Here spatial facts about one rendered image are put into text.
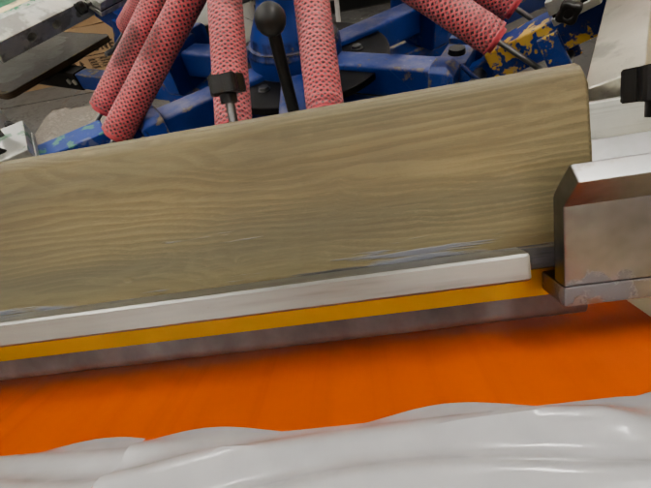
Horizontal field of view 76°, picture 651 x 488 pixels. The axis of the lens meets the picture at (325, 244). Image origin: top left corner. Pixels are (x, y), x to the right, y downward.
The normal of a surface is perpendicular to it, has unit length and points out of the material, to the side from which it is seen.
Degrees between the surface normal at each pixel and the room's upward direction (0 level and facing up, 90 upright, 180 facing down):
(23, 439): 32
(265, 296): 52
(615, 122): 58
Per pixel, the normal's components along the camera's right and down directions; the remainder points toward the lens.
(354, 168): -0.07, 0.16
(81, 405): -0.16, -0.95
